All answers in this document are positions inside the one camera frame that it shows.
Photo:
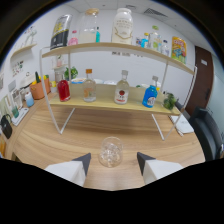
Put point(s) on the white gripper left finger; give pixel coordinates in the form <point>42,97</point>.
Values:
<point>71,170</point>

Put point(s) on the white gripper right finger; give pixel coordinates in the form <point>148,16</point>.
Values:
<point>156,168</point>

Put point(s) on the blue liquid bottle white label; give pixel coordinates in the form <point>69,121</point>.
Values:
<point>150,96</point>

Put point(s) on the white milk bottle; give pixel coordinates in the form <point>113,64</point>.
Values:
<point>122,28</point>

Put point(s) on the clear stemless glass cup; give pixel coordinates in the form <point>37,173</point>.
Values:
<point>110,152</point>

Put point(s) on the white printed paper sheet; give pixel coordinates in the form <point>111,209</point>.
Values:
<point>182,125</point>

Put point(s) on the black office chair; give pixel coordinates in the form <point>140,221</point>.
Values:
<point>206,133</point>

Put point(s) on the glass bowl with limes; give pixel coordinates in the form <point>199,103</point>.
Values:
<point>169,101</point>

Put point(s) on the white tray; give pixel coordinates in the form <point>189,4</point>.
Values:
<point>20,116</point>

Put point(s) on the two-tier wooden shelf rack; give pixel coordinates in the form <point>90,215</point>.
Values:
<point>110,103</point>

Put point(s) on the black bag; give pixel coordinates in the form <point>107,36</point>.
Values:
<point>6,127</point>

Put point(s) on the red liquid bottle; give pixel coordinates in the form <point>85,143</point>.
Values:
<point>63,90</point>

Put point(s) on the light blue small bottle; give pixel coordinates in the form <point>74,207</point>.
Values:
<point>29,100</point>

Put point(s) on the clear bottle orange label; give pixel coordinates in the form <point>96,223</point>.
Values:
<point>89,89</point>

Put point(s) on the clear bottle red label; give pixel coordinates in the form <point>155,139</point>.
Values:
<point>122,91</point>

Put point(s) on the orange pen holder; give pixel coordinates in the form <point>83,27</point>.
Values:
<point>39,90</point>

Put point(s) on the blue rim bowl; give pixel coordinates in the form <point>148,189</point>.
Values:
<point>77,80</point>

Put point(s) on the brown wooden door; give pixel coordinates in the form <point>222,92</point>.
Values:
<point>201,83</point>

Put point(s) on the white plate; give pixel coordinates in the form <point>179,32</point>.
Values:
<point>110,82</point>

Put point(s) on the green potted plant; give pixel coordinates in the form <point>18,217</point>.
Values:
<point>71,73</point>

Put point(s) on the white countertop appliance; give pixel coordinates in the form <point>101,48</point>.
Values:
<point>28,81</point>

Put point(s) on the vase with white flowers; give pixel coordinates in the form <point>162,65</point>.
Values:
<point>59,61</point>

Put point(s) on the clear bottle blue cap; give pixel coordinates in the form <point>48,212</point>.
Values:
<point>165,49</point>

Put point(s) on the yellow cartoon drink can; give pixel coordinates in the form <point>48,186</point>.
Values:
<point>179,50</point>

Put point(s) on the small blue bottle yellow cap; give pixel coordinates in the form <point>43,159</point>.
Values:
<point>144,42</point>

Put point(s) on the clear bottle green cap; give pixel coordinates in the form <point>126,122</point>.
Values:
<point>154,40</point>

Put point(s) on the pink liquid bottle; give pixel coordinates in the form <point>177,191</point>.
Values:
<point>73,40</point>

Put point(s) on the silver water can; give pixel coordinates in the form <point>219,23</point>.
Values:
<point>60,33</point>

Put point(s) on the white flower ornament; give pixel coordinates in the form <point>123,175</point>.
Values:
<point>30,35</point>

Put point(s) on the ceiling air vent grille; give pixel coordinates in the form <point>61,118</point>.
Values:
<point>155,12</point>

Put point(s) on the square ceiling diffuser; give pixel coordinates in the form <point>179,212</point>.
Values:
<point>130,6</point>

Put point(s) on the small wooden wall shelf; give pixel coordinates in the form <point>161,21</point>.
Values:
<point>59,67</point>

